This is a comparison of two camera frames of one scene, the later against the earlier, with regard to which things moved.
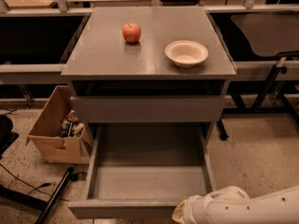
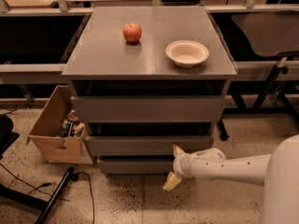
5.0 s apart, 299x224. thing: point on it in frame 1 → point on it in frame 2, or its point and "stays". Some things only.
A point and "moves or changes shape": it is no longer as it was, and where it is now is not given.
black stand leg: x=69 y=175 stays
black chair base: x=7 y=137 stays
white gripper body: x=191 y=206 → x=179 y=164
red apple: x=131 y=33 stays
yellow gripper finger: x=177 y=213 → x=177 y=149
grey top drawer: x=149 y=108 stays
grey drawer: x=142 y=170 moves or changes shape
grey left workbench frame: x=38 y=73 stays
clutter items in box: x=71 y=126 stays
